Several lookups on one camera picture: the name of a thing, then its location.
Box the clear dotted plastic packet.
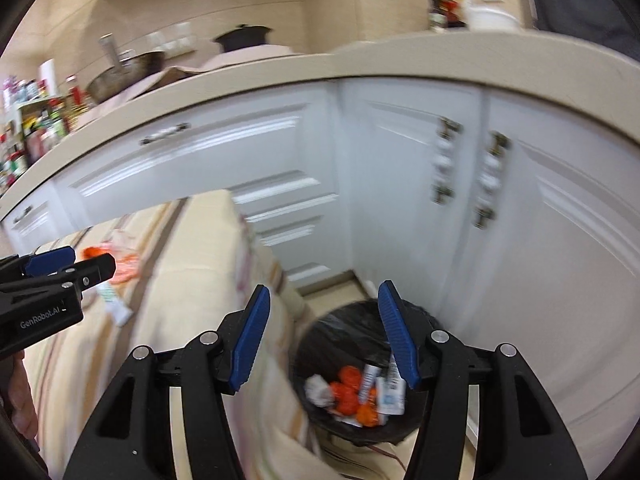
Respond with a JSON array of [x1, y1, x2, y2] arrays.
[[109, 229, 138, 256]]

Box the dark glass bottle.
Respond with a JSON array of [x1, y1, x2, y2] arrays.
[[427, 0, 449, 33]]

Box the small white tube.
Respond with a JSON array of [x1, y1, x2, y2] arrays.
[[360, 364, 382, 404]]

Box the paper towel roll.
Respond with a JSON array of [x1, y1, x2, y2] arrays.
[[39, 59, 57, 98]]

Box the red snack packets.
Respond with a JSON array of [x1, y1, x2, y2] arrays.
[[442, 0, 466, 28]]

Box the striped beige tablecloth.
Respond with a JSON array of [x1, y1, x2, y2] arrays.
[[15, 191, 351, 480]]

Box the steel wok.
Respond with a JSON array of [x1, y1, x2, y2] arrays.
[[87, 51, 166, 103]]

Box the dark grey cloth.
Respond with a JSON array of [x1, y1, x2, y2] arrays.
[[520, 0, 640, 61]]

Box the orange printed packet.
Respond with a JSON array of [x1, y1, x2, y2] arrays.
[[114, 252, 143, 283]]

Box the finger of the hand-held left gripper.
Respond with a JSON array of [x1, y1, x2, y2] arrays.
[[0, 246, 77, 281], [0, 253, 117, 311]]

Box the white lidded container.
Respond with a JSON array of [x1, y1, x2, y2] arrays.
[[463, 4, 519, 31]]

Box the white tissue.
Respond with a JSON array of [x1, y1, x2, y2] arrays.
[[305, 374, 334, 407]]

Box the white green-print carton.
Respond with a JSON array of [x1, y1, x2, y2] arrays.
[[375, 365, 407, 416]]

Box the black lidded pot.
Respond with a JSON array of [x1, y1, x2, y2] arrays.
[[212, 23, 271, 53]]

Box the black bagged trash can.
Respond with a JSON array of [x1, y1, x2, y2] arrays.
[[290, 300, 441, 446]]

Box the beige stove cover cloth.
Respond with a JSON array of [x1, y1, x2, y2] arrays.
[[75, 45, 307, 128]]

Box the person's left hand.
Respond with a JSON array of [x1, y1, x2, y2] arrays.
[[0, 352, 40, 443]]

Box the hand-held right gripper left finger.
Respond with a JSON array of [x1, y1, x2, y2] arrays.
[[62, 284, 272, 480]]

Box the orange plastic bag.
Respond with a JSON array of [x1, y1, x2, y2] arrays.
[[330, 366, 362, 413]]

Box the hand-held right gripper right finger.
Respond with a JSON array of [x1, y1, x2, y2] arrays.
[[377, 280, 588, 480]]

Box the row of condiment bottles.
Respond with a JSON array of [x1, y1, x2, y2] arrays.
[[0, 72, 96, 193]]

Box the white wall hook rack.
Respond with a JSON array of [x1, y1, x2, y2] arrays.
[[145, 23, 193, 56]]

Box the white kitchen cabinet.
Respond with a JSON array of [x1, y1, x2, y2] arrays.
[[0, 77, 640, 476]]

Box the long drawer handle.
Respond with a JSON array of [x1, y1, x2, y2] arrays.
[[140, 122, 192, 146]]

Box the beaded cabinet door handle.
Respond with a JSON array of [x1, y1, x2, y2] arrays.
[[432, 117, 463, 204], [474, 131, 511, 229]]

